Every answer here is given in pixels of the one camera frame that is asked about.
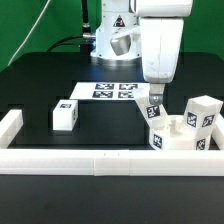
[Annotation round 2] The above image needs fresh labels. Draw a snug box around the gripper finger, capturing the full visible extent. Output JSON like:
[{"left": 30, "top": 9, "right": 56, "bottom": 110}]
[{"left": 149, "top": 84, "right": 165, "bottom": 105}]

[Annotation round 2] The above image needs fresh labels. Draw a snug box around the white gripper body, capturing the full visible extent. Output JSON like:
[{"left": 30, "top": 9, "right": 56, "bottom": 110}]
[{"left": 140, "top": 18, "right": 184, "bottom": 84}]

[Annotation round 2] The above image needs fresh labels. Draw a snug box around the white round stool seat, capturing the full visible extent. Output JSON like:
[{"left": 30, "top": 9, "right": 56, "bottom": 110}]
[{"left": 149, "top": 115, "right": 211, "bottom": 151}]

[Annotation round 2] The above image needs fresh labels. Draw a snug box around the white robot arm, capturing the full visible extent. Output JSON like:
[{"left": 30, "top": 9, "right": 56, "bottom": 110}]
[{"left": 91, "top": 0, "right": 193, "bottom": 105}]

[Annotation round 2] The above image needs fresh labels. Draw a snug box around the white sheet with markers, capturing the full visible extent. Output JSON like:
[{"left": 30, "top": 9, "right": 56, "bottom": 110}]
[{"left": 70, "top": 82, "right": 149, "bottom": 100}]

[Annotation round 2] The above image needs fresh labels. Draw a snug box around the white U-shaped fence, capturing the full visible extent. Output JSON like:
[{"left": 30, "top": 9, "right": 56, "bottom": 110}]
[{"left": 0, "top": 109, "right": 224, "bottom": 176}]

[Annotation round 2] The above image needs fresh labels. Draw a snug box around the black cable with connector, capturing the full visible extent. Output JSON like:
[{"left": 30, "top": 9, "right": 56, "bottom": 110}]
[{"left": 46, "top": 0, "right": 98, "bottom": 53}]

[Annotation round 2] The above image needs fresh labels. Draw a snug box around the white cable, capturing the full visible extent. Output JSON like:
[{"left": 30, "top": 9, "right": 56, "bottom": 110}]
[{"left": 7, "top": 0, "right": 53, "bottom": 67}]

